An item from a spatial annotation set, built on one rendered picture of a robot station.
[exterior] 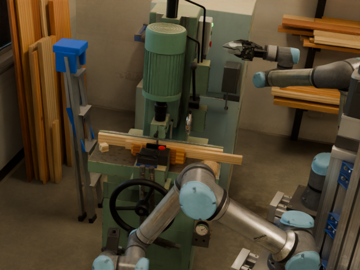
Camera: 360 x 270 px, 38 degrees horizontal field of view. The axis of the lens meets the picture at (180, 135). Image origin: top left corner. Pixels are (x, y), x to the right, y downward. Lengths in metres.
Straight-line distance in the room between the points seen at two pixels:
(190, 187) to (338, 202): 0.67
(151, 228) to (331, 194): 0.69
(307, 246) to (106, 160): 1.03
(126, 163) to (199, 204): 0.82
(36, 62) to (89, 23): 1.41
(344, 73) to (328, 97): 2.03
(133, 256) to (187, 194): 0.38
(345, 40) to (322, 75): 1.86
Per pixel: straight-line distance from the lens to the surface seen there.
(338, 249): 2.14
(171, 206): 1.86
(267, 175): 4.24
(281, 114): 4.83
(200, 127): 2.60
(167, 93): 2.30
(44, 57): 3.60
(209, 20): 2.57
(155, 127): 2.40
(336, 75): 2.25
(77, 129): 3.22
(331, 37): 4.12
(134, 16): 4.73
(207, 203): 1.65
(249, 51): 2.56
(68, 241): 3.40
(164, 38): 2.21
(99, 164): 2.43
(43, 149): 3.81
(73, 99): 3.15
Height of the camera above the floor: 2.12
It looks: 27 degrees down
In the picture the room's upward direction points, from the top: 5 degrees clockwise
